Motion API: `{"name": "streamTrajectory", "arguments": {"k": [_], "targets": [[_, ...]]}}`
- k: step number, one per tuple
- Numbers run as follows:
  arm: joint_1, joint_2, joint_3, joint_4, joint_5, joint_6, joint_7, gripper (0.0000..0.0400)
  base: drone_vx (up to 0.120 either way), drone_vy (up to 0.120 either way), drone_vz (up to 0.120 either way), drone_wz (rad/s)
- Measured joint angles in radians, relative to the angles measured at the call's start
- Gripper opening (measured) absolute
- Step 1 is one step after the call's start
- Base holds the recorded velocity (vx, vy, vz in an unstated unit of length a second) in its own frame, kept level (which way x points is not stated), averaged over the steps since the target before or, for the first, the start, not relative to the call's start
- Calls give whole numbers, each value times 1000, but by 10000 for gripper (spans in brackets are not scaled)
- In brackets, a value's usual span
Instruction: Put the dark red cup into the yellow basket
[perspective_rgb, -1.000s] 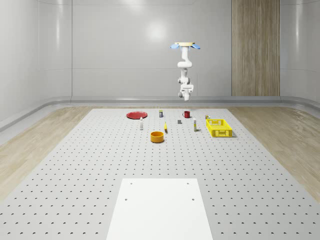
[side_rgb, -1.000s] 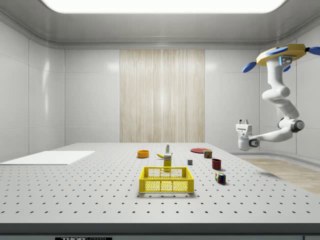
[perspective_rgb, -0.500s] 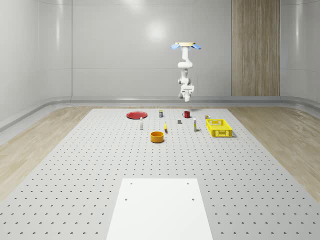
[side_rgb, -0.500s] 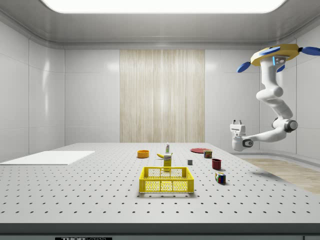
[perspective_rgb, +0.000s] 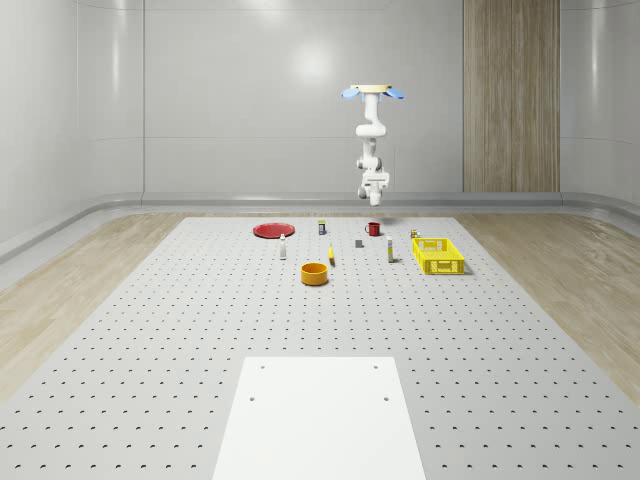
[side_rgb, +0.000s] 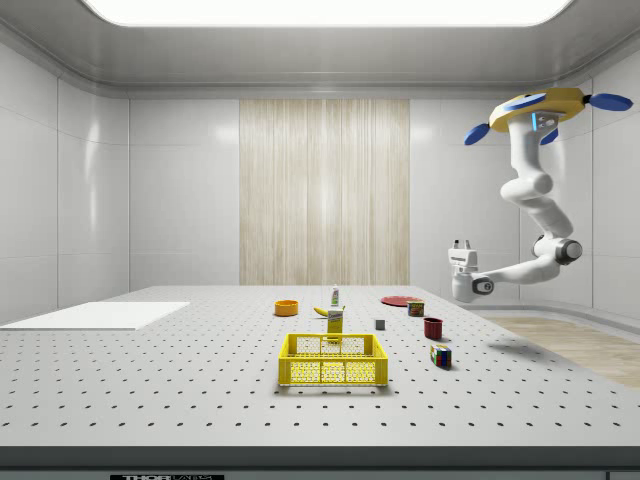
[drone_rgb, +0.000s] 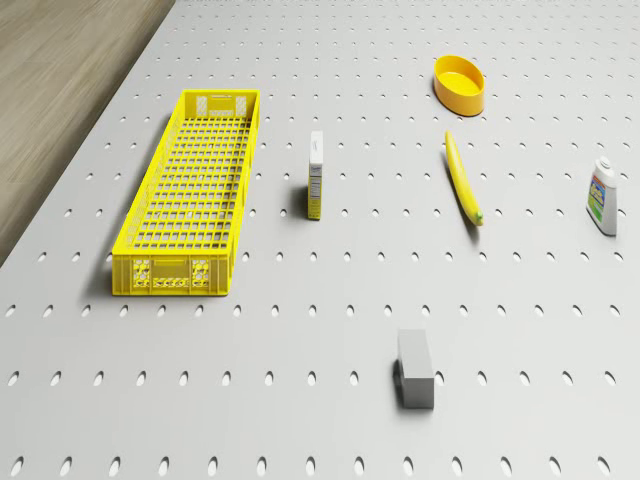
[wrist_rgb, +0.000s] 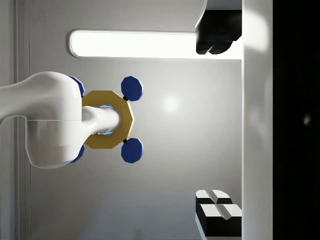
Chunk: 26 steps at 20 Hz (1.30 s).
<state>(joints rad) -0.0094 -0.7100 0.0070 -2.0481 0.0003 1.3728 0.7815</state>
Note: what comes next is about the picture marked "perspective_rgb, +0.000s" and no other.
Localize yellow basket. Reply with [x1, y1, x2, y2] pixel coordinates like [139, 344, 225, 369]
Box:
[410, 237, 466, 276]

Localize drone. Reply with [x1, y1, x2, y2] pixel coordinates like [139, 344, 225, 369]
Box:
[341, 83, 406, 102]

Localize red plate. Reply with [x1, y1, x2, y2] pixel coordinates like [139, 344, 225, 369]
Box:
[252, 221, 298, 242]

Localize yellow bowl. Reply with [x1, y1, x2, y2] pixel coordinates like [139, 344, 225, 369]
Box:
[299, 262, 330, 288]

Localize white board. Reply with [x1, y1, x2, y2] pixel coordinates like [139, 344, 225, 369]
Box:
[211, 355, 428, 480]

